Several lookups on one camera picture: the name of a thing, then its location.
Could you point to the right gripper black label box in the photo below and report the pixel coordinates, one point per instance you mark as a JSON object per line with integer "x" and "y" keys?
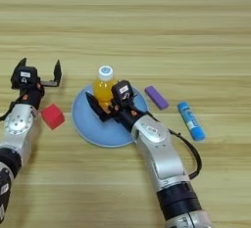
{"x": 122, "y": 91}

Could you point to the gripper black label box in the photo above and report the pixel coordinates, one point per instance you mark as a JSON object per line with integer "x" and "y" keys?
{"x": 24, "y": 77}
{"x": 122, "y": 91}

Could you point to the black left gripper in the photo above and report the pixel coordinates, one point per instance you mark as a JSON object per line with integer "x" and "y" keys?
{"x": 32, "y": 96}

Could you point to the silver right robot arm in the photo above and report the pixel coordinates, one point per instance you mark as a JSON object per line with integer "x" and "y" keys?
{"x": 163, "y": 160}

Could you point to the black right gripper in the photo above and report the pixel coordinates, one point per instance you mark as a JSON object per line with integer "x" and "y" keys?
{"x": 125, "y": 114}

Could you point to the orange juice bottle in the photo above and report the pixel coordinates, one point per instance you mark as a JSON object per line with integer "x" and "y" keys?
{"x": 103, "y": 88}

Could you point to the red cube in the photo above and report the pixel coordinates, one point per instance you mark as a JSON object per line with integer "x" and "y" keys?
{"x": 52, "y": 116}

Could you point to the blue glue stick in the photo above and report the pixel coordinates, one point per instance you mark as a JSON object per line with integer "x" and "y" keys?
{"x": 191, "y": 121}

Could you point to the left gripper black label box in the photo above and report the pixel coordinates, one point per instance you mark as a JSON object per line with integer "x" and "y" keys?
{"x": 24, "y": 77}

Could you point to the blue round plate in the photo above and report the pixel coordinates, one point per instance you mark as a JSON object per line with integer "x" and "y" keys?
{"x": 88, "y": 124}

